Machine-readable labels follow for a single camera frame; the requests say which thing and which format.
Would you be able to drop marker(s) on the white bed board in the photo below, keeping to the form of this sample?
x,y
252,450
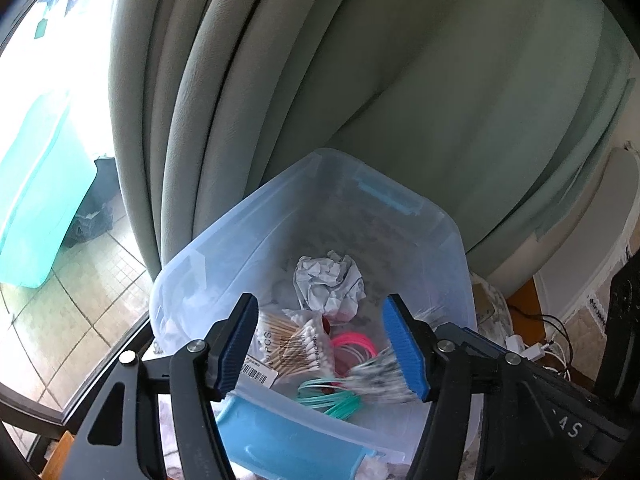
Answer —
x,y
600,220

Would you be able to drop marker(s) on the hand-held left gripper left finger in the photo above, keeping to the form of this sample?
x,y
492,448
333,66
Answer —
x,y
232,350

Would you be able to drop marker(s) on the clear plastic storage container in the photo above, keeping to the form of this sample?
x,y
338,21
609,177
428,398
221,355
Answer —
x,y
400,240

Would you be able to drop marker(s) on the leopard print scrunchie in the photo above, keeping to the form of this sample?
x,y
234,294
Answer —
x,y
380,377

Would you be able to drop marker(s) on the black plastic bag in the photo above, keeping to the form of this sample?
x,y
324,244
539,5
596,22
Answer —
x,y
100,200

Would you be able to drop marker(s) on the green curtain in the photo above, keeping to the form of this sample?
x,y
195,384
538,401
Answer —
x,y
350,85

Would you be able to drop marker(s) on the wooden bed frame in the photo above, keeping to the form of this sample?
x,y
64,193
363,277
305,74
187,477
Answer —
x,y
530,300

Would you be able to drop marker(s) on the white charger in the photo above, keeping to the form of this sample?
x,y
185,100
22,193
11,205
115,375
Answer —
x,y
535,351

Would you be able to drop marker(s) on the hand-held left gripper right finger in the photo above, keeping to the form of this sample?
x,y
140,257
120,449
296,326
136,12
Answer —
x,y
407,350

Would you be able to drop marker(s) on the white paper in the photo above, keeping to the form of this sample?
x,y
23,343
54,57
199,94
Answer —
x,y
325,280

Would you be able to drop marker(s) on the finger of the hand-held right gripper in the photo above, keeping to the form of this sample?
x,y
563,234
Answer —
x,y
472,340
622,320

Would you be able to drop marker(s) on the beige quilted mattress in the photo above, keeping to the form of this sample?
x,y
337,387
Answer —
x,y
585,330

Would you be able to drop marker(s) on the teal plastic bin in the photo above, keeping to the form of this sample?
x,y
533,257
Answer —
x,y
35,185

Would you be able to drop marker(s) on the cotton swab pack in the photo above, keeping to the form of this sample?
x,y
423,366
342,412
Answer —
x,y
295,340

